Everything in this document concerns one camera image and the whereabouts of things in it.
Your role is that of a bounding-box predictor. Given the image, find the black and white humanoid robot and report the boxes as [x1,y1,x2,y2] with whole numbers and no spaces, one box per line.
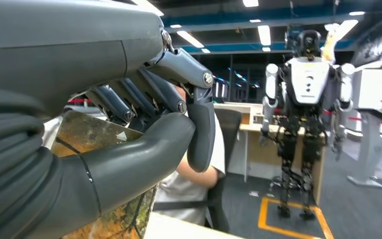
[259,29,357,221]

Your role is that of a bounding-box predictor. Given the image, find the wooden and white background desk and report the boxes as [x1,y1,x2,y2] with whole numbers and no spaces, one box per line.
[214,102,327,205]

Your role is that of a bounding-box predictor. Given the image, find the black office chair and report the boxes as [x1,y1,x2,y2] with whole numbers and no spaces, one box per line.
[153,108,252,233]

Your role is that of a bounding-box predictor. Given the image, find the person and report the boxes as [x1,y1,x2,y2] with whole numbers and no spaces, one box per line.
[42,84,226,228]

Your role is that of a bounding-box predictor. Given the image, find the white display stand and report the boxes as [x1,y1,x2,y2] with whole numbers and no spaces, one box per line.
[346,52,382,189]

